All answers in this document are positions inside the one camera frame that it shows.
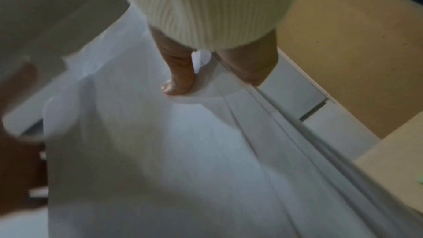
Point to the white bed frame rail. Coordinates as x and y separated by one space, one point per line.
307 95

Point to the person's right hand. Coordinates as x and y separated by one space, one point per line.
178 67

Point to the white bed sheet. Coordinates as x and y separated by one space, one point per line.
171 169

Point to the person's left hand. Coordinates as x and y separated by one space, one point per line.
16 169

